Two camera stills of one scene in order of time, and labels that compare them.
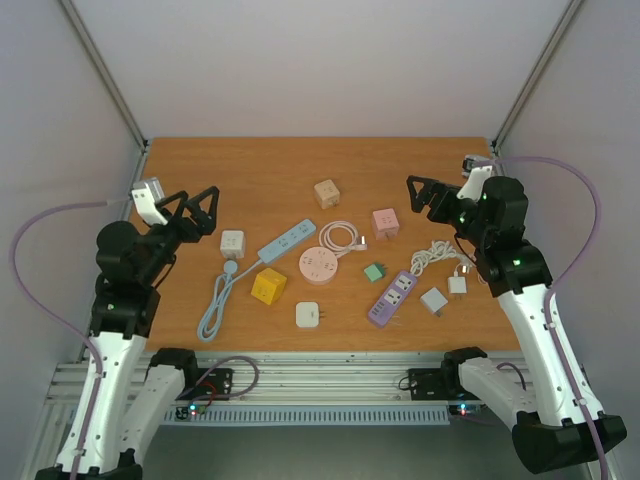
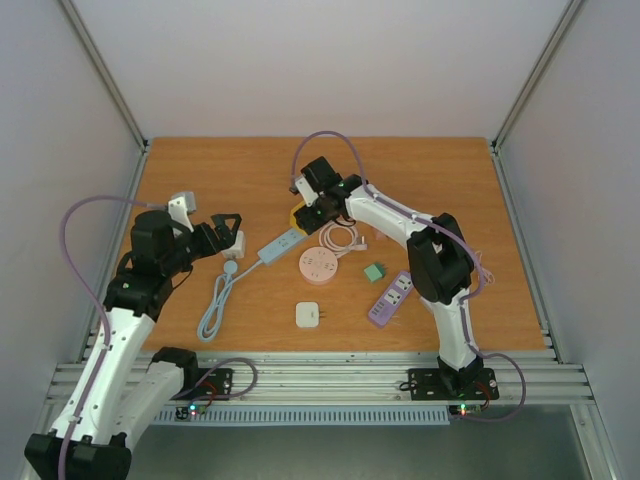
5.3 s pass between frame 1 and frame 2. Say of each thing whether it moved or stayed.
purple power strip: stayed
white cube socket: stayed
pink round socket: stayed
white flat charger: stayed
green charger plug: stayed
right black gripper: moved
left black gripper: moved
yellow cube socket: moved
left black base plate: stayed
